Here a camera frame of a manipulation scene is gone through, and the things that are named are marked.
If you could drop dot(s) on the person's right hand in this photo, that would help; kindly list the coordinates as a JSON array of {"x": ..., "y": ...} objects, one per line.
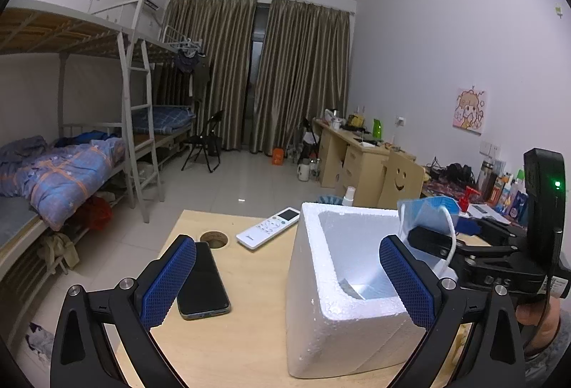
[{"x": 535, "y": 321}]

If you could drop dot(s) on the white remote control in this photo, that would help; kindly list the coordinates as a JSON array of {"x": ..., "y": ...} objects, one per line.
[{"x": 267, "y": 229}]

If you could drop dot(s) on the white metal bunk bed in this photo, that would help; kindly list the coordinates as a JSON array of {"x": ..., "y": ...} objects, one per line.
[
  {"x": 169, "y": 46},
  {"x": 134, "y": 111}
]

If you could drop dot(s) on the green plastic object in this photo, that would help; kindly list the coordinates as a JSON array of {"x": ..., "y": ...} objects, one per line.
[{"x": 377, "y": 128}]

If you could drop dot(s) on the desk with dark patterned cover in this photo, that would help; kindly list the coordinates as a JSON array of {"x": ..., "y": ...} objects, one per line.
[{"x": 439, "y": 191}]

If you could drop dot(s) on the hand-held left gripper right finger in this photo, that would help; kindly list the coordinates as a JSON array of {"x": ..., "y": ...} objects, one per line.
[{"x": 403, "y": 276}]

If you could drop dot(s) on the brown curtain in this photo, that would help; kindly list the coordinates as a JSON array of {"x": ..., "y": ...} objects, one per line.
[
  {"x": 209, "y": 71},
  {"x": 303, "y": 75}
]

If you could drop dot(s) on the red bag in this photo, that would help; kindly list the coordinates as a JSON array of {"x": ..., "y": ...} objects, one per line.
[{"x": 96, "y": 214}]

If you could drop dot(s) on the black smartphone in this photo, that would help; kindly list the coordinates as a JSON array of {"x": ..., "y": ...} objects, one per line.
[{"x": 205, "y": 281}]

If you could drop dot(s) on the orange box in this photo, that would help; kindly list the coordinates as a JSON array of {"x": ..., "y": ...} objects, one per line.
[{"x": 278, "y": 157}]

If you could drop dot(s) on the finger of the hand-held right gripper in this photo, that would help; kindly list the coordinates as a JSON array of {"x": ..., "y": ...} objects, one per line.
[
  {"x": 502, "y": 232},
  {"x": 430, "y": 241}
]

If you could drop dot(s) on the white wall switch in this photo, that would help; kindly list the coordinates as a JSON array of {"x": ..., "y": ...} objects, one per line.
[{"x": 489, "y": 148}]

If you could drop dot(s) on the blue plaid bedding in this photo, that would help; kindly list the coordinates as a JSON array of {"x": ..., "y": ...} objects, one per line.
[{"x": 165, "y": 118}]

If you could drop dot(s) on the cartoon wall poster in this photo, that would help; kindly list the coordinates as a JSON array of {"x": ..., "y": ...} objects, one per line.
[{"x": 469, "y": 110}]

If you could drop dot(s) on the blue waste basket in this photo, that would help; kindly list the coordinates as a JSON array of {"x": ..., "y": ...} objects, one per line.
[{"x": 330, "y": 199}]

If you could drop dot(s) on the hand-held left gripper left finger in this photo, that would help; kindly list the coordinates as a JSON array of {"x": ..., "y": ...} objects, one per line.
[{"x": 171, "y": 281}]

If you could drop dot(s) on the black folding chair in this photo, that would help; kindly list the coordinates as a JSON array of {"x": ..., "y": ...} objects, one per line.
[{"x": 207, "y": 142}]

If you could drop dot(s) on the light wooden desk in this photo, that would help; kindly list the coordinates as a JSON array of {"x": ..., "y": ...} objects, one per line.
[{"x": 357, "y": 160}]

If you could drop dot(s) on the printed paper sheets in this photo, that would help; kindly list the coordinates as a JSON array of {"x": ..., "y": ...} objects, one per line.
[{"x": 488, "y": 211}]

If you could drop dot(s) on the black bags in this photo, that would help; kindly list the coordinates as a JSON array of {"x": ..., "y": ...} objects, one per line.
[{"x": 457, "y": 174}]

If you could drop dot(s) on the white foam box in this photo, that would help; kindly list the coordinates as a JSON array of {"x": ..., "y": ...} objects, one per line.
[{"x": 312, "y": 281}]

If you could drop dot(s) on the white plastic bag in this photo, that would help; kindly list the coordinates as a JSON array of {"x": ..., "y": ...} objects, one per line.
[{"x": 333, "y": 115}]

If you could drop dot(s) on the beige cloth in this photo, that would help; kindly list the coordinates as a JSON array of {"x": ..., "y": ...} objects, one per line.
[{"x": 58, "y": 252}]

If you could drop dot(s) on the blue face mask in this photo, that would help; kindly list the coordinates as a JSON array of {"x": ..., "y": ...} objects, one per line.
[{"x": 424, "y": 211}]

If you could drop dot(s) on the row of toiletry bottles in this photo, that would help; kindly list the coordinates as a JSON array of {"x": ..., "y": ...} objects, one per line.
[{"x": 504, "y": 191}]

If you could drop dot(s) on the white jug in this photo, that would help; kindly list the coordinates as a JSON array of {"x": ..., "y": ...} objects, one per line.
[{"x": 304, "y": 172}]

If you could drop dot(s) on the blue star print quilt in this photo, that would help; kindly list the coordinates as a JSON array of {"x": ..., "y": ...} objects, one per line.
[{"x": 67, "y": 174}]

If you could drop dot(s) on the clear blue spray bottle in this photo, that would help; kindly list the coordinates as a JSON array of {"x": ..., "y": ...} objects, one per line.
[{"x": 349, "y": 197}]

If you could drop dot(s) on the wooden chair with smiley face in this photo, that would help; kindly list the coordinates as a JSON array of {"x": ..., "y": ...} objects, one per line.
[{"x": 401, "y": 178}]

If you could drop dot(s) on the dark hanging clothes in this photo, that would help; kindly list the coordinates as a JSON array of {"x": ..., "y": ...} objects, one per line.
[{"x": 189, "y": 62}]

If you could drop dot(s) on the white lotion bottle red pump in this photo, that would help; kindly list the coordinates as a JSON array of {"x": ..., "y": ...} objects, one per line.
[{"x": 469, "y": 196}]

